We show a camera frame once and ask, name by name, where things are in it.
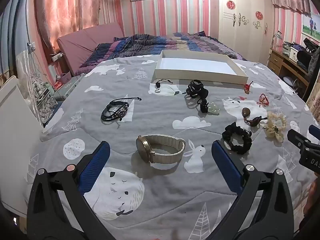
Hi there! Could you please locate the small black hair tie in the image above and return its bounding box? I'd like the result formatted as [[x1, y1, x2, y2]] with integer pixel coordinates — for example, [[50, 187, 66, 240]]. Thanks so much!
[[197, 98, 209, 113]]

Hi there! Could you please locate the grey animal print blanket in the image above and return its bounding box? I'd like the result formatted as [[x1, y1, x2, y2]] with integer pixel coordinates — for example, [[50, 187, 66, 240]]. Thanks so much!
[[24, 54, 316, 240]]

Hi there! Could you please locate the pale green jade pendant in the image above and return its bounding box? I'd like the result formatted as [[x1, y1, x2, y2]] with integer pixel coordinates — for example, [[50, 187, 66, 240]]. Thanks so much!
[[208, 102, 221, 115]]

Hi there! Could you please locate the black leather cord bracelet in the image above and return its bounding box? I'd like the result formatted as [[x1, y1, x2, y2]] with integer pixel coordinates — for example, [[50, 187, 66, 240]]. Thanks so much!
[[101, 94, 142, 123]]

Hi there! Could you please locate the red cord bracelet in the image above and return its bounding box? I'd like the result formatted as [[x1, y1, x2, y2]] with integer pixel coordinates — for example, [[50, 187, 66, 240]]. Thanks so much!
[[258, 93, 271, 107]]

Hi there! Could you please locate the pink curtain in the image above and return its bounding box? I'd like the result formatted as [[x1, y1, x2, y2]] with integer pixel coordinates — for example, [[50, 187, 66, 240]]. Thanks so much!
[[34, 0, 101, 51]]

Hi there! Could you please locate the white shallow box tray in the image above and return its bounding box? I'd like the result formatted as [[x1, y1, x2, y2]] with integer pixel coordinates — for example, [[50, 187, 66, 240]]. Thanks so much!
[[154, 50, 249, 86]]

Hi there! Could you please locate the printed clear plastic bag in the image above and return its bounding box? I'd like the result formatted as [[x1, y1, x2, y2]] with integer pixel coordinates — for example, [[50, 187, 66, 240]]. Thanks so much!
[[16, 49, 60, 125]]

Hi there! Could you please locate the wooden desk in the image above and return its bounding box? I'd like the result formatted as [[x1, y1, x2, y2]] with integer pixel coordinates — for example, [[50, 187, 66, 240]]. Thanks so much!
[[268, 47, 311, 93]]

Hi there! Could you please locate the floral patterned cloth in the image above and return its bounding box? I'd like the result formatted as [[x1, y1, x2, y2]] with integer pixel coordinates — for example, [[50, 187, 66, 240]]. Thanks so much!
[[305, 84, 320, 121]]

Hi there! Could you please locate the black bag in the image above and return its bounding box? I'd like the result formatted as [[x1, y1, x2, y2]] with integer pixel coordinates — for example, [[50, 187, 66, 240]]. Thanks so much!
[[296, 37, 320, 71]]

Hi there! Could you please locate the wall poster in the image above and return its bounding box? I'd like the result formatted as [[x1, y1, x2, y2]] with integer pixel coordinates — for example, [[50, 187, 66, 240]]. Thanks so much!
[[301, 12, 320, 41]]

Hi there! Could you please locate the white bed board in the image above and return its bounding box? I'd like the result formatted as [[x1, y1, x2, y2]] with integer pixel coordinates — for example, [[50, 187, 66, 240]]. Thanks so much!
[[0, 76, 45, 217]]

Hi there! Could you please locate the black cord silver bell pendant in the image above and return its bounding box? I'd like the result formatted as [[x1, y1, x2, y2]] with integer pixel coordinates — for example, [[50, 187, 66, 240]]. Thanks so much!
[[154, 78, 173, 94]]

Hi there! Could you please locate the white wardrobe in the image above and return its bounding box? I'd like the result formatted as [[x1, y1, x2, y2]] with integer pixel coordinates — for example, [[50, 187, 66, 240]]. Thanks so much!
[[217, 0, 275, 66]]

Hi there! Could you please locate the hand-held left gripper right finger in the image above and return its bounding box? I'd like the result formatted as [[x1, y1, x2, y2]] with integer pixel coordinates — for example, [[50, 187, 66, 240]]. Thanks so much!
[[211, 140, 295, 240]]

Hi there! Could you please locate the white box appliance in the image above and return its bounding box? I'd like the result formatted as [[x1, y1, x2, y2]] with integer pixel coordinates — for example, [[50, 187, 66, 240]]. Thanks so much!
[[282, 41, 298, 61]]

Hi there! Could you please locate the striped purple blue quilt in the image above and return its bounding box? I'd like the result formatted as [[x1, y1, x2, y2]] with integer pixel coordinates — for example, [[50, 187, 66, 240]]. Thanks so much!
[[79, 31, 247, 75]]

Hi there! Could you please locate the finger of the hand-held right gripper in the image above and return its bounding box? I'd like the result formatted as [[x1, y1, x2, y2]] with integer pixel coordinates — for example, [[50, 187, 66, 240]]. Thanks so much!
[[287, 128, 320, 153], [308, 124, 320, 138]]

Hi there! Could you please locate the brown teardrop pendant necklace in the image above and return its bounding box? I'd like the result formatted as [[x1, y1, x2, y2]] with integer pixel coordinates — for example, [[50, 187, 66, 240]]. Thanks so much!
[[241, 107, 270, 127]]

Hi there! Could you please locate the pink mattress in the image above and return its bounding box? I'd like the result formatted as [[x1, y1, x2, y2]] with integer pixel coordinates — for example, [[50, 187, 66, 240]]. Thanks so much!
[[57, 22, 125, 77]]

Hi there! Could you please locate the black scrunchie with bell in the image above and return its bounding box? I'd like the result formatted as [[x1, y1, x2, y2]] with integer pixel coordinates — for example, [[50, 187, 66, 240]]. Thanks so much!
[[222, 121, 253, 155]]

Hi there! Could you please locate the cream scrunchie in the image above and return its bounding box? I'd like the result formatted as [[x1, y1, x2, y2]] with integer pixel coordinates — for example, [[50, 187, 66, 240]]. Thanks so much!
[[263, 111, 287, 141]]

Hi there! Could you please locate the beige band wristwatch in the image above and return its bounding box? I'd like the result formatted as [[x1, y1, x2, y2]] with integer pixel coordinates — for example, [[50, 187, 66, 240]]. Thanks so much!
[[136, 134, 186, 165]]

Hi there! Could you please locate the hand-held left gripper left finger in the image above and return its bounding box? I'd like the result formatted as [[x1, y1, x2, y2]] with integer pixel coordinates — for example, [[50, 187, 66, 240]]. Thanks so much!
[[26, 141, 116, 240]]

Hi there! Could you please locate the desk lamp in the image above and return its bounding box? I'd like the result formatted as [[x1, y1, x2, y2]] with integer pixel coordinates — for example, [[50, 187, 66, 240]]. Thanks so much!
[[271, 30, 283, 48]]

